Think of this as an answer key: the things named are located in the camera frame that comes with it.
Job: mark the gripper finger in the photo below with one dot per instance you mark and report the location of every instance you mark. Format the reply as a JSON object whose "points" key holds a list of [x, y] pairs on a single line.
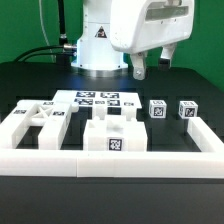
{"points": [[139, 65], [165, 60]]}

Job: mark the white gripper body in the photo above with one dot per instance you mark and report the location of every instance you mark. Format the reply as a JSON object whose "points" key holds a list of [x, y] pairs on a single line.
{"points": [[141, 25]]}

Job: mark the white chair seat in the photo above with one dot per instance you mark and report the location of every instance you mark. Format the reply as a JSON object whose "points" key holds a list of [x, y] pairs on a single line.
{"points": [[115, 133]]}

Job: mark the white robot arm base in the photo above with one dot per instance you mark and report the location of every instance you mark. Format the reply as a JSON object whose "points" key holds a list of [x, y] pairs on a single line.
{"points": [[95, 56]]}

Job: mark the white tagged nut cube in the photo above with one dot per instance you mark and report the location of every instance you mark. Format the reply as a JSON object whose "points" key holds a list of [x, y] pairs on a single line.
{"points": [[157, 108], [187, 109]]}

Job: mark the flat white tag plate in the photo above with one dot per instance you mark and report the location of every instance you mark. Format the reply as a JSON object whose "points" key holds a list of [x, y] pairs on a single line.
{"points": [[90, 98]]}

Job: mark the white chair back frame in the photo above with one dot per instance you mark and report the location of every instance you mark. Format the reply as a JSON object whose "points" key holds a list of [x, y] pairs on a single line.
{"points": [[52, 117]]}

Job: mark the white U-shaped obstacle frame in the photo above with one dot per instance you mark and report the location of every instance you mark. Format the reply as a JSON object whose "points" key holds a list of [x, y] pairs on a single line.
{"points": [[27, 160]]}

